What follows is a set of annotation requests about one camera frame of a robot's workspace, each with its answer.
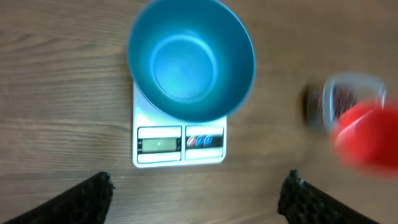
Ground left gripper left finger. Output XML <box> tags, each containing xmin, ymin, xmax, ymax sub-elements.
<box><xmin>5</xmin><ymin>172</ymin><xmax>114</xmax><ymax>224</ymax></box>

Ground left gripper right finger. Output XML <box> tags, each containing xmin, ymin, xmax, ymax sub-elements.
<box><xmin>277</xmin><ymin>170</ymin><xmax>378</xmax><ymax>224</ymax></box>

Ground orange scoop blue handle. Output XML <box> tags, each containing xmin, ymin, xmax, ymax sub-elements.
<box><xmin>331</xmin><ymin>99</ymin><xmax>397</xmax><ymax>178</ymax></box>

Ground white digital kitchen scale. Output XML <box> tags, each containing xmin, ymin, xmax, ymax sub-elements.
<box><xmin>131</xmin><ymin>84</ymin><xmax>227</xmax><ymax>168</ymax></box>

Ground teal blue bowl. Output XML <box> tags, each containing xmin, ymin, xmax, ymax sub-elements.
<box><xmin>126</xmin><ymin>0</ymin><xmax>256</xmax><ymax>122</ymax></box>

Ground clear plastic container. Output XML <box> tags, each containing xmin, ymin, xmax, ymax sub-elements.
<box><xmin>302</xmin><ymin>72</ymin><xmax>387</xmax><ymax>133</ymax></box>

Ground red beans in container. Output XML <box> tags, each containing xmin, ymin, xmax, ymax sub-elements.
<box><xmin>333</xmin><ymin>85</ymin><xmax>358</xmax><ymax>119</ymax></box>

